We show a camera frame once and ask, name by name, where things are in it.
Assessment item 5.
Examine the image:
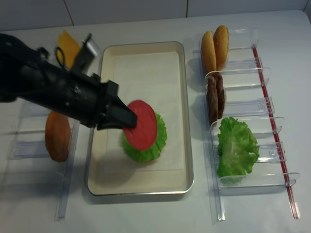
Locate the yellow cheese slice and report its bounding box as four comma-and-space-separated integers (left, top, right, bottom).
58, 31, 80, 69

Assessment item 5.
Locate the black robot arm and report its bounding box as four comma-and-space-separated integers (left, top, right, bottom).
0, 34, 137, 130

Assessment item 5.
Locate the clear acrylic left rack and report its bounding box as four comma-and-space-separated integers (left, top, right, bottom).
0, 100, 80, 220

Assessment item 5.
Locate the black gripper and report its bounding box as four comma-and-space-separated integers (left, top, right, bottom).
62, 71, 138, 130

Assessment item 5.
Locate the cream metal baking tray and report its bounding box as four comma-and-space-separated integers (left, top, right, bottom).
86, 41, 194, 196

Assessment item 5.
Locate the red rod on rack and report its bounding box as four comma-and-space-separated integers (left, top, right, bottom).
252, 46, 300, 219

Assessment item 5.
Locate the clear acrylic rack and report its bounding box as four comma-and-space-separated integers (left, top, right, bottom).
193, 25, 300, 221
0, 100, 80, 220

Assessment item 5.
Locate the green lettuce leaf on tray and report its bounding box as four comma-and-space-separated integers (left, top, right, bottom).
122, 112, 168, 163

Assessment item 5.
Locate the green lettuce leaf in rack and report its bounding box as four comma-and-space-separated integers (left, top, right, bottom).
217, 117, 259, 184

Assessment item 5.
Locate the golden bun half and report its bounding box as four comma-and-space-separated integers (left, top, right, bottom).
213, 25, 229, 70
201, 31, 216, 73

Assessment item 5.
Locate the brown bun left rack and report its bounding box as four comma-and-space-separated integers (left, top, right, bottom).
45, 111, 71, 162

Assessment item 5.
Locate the brown meat patty front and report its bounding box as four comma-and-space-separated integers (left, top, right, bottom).
207, 76, 218, 125

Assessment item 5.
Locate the brown meat patty rear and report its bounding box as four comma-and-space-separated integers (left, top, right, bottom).
214, 72, 225, 119

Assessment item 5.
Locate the brown meat patty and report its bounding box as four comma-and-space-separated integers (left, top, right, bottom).
214, 72, 225, 119
207, 76, 218, 125

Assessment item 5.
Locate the clear acrylic right rack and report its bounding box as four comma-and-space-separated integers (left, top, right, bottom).
193, 25, 300, 221

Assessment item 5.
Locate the golden bun half right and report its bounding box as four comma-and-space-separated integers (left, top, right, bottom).
213, 25, 229, 70

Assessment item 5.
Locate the red tomato slice front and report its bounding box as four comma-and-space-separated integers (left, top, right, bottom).
123, 100, 157, 150

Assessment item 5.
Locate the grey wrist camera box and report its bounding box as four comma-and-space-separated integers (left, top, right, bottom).
71, 33, 99, 73

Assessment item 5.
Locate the golden bun half left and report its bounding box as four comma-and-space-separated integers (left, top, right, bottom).
201, 31, 216, 73

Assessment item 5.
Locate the white paper tray liner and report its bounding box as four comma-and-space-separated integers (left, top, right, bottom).
102, 50, 185, 172

